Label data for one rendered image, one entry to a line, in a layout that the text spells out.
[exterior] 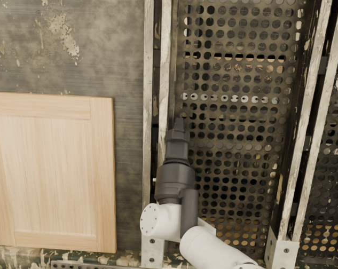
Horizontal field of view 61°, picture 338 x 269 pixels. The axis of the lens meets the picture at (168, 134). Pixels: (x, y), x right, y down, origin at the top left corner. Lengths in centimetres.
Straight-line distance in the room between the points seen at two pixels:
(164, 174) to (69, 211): 40
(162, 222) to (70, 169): 38
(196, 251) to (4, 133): 62
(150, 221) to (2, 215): 56
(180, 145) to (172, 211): 15
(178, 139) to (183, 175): 8
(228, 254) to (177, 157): 24
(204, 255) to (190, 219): 9
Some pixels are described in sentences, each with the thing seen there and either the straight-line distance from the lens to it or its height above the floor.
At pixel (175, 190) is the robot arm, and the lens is 61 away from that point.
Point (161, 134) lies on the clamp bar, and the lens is 70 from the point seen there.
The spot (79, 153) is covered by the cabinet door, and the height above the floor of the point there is 117.
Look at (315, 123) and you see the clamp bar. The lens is 76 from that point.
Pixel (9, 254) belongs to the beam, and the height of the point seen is 90.
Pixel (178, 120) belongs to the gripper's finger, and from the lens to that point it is 72.
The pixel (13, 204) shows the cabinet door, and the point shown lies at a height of 101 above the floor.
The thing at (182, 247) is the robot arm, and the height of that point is 128.
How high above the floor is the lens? 181
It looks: 51 degrees down
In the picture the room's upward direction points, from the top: straight up
